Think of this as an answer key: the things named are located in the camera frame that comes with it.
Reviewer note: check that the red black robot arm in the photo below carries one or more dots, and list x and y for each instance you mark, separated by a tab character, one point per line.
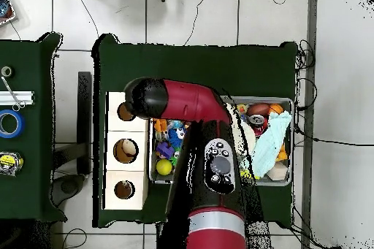
190	100

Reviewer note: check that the wooden box with three holes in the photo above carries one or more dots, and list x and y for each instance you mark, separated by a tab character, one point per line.
141	167

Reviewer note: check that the clear mesh bin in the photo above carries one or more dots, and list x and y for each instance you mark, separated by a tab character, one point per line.
274	181

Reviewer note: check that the small cluttered tray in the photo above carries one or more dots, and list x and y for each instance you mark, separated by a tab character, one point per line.
7	15

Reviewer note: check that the purple toy block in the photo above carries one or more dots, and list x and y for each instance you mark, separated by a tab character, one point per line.
165	149

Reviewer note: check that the yellow ball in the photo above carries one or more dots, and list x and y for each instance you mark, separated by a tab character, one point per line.
164	167

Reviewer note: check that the cream knitted cloth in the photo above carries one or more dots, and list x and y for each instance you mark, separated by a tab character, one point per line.
248	135

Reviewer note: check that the dark green tablecloth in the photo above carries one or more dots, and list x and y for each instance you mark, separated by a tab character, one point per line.
204	62
35	187

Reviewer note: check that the silver-topped soda can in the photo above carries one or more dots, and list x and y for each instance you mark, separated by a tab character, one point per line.
257	120

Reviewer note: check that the mint green knitted cloth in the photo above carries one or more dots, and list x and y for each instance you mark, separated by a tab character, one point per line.
268	143

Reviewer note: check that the blue tape roll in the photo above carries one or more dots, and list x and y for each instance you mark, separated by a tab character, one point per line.
20	123

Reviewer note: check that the metal scissors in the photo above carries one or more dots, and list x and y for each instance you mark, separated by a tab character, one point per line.
11	94

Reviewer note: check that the yellow tape measure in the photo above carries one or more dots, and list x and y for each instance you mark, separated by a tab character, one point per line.
8	161

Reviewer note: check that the small grey tape roll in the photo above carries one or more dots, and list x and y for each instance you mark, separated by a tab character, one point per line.
6	71

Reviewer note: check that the aluminium rail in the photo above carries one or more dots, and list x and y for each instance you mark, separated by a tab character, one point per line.
26	97

